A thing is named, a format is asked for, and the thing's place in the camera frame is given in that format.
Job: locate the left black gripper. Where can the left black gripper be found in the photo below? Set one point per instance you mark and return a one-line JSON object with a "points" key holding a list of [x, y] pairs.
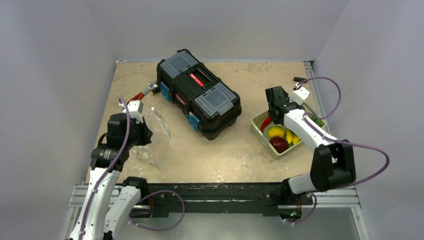
{"points": [[146, 133]]}

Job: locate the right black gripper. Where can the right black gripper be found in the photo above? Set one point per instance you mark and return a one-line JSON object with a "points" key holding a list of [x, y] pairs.
{"points": [[276, 96]]}

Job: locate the clear zip top bag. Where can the clear zip top bag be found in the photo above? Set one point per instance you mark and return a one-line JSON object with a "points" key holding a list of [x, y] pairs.
{"points": [[155, 153]]}

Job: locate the yellow lemon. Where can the yellow lemon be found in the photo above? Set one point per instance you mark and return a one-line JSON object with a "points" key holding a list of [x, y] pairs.
{"points": [[276, 131]]}

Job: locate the dark red apple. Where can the dark red apple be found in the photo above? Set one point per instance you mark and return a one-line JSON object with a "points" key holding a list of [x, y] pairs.
{"points": [[279, 144]]}

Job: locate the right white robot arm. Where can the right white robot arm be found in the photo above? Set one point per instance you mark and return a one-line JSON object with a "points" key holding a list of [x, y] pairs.
{"points": [[333, 164]]}

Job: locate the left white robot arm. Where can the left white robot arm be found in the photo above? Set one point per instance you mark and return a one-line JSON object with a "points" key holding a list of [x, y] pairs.
{"points": [[124, 131]]}

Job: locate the red chili pepper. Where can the red chili pepper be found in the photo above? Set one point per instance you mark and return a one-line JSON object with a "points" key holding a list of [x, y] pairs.
{"points": [[265, 123]]}

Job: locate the yellow banana bunch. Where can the yellow banana bunch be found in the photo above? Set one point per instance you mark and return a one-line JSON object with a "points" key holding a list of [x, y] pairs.
{"points": [[291, 137]]}

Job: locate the green bell pepper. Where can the green bell pepper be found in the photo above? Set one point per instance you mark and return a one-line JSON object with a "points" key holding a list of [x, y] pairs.
{"points": [[317, 121]]}

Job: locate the black plastic toolbox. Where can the black plastic toolbox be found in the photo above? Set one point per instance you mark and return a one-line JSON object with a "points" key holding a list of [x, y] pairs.
{"points": [[209, 105]]}

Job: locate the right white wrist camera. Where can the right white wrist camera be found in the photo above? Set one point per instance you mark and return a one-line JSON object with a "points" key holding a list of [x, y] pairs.
{"points": [[299, 94]]}

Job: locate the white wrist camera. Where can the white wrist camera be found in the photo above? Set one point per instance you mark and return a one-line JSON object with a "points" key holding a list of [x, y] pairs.
{"points": [[135, 108], [299, 94]]}

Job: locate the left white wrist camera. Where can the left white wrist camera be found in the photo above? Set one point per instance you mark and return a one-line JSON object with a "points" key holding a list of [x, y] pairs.
{"points": [[135, 108]]}

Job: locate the black T-handle tool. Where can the black T-handle tool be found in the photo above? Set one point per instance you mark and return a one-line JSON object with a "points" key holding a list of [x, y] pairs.
{"points": [[300, 79]]}

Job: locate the red handled adjustable wrench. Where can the red handled adjustable wrench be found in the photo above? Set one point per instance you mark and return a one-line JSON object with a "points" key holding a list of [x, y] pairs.
{"points": [[151, 87]]}

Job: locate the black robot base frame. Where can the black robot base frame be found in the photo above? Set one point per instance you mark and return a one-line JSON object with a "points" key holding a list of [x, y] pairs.
{"points": [[263, 198]]}

